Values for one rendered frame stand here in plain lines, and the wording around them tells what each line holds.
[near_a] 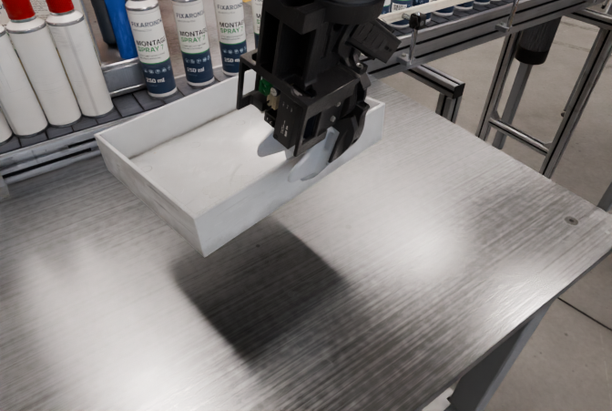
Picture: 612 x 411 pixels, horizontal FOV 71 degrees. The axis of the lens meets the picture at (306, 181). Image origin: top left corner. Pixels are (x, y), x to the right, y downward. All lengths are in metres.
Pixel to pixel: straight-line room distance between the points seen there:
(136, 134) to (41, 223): 0.23
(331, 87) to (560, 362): 1.40
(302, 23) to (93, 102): 0.56
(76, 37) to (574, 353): 1.55
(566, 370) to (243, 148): 1.30
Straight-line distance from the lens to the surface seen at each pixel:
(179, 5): 0.79
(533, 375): 1.56
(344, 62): 0.35
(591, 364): 1.66
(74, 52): 0.76
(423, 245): 0.60
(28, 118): 0.80
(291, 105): 0.32
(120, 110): 0.82
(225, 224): 0.41
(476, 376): 1.03
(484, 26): 1.31
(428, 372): 0.50
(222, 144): 0.55
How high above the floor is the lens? 1.27
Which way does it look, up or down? 40 degrees down
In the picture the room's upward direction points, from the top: straight up
